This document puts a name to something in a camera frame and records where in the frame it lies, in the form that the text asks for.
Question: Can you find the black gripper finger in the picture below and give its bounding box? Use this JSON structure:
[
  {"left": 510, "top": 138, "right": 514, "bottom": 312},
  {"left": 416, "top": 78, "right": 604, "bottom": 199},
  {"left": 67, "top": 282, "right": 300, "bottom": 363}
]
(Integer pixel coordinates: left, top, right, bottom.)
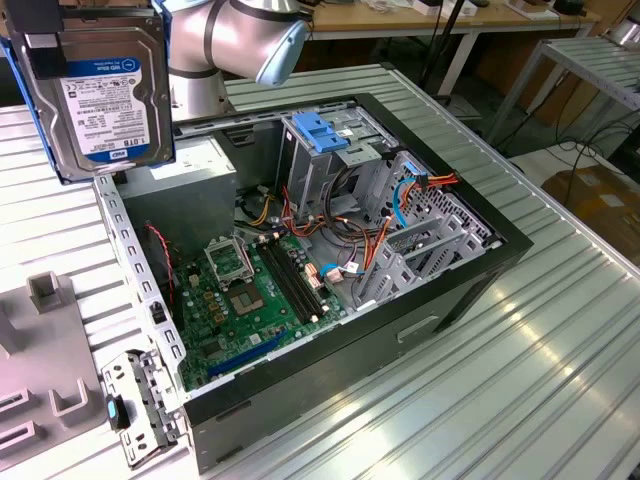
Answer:
[{"left": 2, "top": 0, "right": 70, "bottom": 80}]

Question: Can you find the hard disk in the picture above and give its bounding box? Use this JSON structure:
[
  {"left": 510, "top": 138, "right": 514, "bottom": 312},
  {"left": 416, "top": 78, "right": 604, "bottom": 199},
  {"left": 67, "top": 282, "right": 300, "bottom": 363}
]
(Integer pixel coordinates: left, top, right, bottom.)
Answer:
[{"left": 0, "top": 0, "right": 177, "bottom": 187}]

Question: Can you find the red orange yellow power wire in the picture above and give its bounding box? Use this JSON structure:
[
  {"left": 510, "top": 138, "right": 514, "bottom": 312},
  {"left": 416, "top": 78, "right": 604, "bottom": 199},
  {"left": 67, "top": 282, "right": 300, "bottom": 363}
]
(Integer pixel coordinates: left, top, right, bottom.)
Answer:
[{"left": 362, "top": 171, "right": 460, "bottom": 287}]

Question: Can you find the metal disk bay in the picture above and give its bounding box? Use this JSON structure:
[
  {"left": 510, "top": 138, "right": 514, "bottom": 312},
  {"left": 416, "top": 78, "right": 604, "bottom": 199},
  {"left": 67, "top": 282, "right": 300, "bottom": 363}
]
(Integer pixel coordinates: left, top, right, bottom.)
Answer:
[{"left": 351, "top": 148, "right": 504, "bottom": 315}]

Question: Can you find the grey Dell power supply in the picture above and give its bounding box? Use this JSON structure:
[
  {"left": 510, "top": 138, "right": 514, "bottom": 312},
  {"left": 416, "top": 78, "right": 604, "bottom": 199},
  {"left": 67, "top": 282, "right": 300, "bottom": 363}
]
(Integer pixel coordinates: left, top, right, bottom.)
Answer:
[{"left": 114, "top": 137, "right": 239, "bottom": 257}]

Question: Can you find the black case fan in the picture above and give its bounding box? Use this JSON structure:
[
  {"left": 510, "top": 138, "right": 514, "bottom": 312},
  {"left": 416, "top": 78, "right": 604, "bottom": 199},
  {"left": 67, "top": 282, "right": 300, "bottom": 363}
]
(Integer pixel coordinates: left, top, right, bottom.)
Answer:
[{"left": 143, "top": 223, "right": 176, "bottom": 321}]

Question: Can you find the blue plastic drive latch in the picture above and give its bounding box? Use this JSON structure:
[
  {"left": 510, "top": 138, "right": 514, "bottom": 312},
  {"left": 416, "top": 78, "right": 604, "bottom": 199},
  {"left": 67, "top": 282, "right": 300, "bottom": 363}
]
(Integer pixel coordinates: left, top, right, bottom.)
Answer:
[{"left": 292, "top": 111, "right": 350, "bottom": 154}]

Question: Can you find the metal socket cover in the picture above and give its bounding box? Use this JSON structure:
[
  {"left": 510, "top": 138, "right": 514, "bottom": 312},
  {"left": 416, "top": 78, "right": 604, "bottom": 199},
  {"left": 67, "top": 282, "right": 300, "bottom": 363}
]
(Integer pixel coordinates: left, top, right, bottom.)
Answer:
[{"left": 201, "top": 236, "right": 253, "bottom": 290}]

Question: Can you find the grey parts rack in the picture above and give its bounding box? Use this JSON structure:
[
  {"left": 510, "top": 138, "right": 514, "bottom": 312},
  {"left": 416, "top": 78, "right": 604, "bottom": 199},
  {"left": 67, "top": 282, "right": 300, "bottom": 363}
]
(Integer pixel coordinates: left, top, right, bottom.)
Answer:
[{"left": 0, "top": 272, "right": 109, "bottom": 457}]

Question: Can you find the metal optical drive cage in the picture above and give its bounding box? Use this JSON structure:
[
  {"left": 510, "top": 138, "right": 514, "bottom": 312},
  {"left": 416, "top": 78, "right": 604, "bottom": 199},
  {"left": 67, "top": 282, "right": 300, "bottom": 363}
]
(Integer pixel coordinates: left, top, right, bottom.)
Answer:
[{"left": 276, "top": 106, "right": 401, "bottom": 227}]

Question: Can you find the CPU socket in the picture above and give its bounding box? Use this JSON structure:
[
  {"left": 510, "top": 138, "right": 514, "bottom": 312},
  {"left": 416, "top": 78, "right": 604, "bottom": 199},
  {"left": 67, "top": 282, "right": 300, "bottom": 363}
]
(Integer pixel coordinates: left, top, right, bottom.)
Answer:
[{"left": 227, "top": 282, "right": 275, "bottom": 320}]

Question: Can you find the black RAM slot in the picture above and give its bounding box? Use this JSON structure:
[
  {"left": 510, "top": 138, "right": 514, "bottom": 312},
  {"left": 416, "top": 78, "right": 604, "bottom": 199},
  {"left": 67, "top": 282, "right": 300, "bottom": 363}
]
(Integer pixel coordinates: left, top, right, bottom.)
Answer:
[
  {"left": 257, "top": 242, "right": 312, "bottom": 325},
  {"left": 269, "top": 238, "right": 324, "bottom": 322},
  {"left": 275, "top": 237, "right": 330, "bottom": 320},
  {"left": 263, "top": 240, "right": 318, "bottom": 324}
]

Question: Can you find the green motherboard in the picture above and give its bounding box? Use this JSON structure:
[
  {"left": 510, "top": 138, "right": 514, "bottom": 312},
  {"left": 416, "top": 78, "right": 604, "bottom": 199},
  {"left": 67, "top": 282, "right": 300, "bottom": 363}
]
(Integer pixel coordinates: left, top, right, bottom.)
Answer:
[{"left": 172, "top": 233, "right": 350, "bottom": 394}]

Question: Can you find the wooden desk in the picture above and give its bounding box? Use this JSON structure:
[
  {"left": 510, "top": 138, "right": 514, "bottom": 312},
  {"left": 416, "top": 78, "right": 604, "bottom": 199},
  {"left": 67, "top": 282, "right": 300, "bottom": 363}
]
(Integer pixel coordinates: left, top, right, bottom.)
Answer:
[{"left": 305, "top": 0, "right": 604, "bottom": 96}]

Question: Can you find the metal expansion card retainer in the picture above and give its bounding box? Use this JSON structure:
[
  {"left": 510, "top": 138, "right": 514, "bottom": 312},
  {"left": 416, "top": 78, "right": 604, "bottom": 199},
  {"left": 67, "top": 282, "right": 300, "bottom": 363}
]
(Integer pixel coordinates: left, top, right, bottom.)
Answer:
[{"left": 99, "top": 348, "right": 190, "bottom": 471}]

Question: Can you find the blue expansion slot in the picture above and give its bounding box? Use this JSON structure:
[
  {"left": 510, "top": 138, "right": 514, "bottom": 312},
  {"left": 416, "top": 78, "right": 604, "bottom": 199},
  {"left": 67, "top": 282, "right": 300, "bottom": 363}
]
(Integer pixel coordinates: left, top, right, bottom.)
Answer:
[{"left": 206, "top": 328, "right": 290, "bottom": 380}]

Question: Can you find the white box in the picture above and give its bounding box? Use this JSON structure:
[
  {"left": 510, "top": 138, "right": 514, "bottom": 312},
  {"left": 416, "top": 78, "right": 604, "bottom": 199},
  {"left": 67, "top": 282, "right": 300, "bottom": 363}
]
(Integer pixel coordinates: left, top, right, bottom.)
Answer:
[{"left": 413, "top": 0, "right": 481, "bottom": 17}]

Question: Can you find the black stand pole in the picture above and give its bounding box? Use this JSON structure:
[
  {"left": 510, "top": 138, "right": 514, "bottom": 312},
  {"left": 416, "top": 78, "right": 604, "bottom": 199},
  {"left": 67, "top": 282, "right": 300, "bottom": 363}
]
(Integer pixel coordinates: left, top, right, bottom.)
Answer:
[{"left": 418, "top": 0, "right": 469, "bottom": 99}]

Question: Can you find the black open PC case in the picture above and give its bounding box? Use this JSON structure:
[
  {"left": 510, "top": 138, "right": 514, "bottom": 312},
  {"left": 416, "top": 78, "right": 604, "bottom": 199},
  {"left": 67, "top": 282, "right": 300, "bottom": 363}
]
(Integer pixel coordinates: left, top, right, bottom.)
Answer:
[{"left": 92, "top": 91, "right": 535, "bottom": 476}]

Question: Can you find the metal slat side table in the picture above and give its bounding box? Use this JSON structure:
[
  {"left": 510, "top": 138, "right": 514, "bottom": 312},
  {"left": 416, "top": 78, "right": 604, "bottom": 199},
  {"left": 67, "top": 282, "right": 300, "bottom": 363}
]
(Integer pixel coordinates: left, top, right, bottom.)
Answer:
[{"left": 487, "top": 37, "right": 640, "bottom": 146}]

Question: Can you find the large brown cardboard box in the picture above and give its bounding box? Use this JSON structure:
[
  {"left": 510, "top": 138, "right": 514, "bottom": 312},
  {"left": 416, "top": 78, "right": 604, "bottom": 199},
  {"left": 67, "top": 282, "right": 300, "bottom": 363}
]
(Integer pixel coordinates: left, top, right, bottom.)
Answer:
[{"left": 542, "top": 167, "right": 640, "bottom": 254}]

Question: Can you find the silver cylindrical machine part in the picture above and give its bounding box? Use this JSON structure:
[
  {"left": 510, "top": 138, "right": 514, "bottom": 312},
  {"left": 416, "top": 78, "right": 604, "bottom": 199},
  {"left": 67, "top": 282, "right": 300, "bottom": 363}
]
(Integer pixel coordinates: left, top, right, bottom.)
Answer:
[{"left": 605, "top": 19, "right": 640, "bottom": 49}]

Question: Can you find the yellow black wire bundle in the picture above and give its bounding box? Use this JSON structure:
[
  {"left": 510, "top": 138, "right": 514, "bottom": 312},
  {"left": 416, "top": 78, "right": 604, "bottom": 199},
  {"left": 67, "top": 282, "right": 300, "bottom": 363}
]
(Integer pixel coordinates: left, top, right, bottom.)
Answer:
[{"left": 234, "top": 192, "right": 281, "bottom": 232}]

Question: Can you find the red orange wire bundle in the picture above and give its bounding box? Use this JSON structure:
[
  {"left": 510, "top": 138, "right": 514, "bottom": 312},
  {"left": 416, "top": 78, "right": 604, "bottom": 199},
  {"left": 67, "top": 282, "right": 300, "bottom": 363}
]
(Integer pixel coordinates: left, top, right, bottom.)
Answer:
[{"left": 279, "top": 185, "right": 329, "bottom": 242}]

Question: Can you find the black sleeved wire bundle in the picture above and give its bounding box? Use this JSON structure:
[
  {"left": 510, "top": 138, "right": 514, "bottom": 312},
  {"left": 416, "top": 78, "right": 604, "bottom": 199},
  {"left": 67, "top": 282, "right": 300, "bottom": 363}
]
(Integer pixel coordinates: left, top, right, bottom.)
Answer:
[{"left": 322, "top": 165, "right": 389, "bottom": 247}]

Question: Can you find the blue SATA wire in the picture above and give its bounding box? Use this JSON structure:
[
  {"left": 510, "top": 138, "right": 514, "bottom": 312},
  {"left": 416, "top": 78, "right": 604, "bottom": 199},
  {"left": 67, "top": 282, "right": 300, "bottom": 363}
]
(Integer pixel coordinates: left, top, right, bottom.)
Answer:
[{"left": 318, "top": 161, "right": 427, "bottom": 285}]

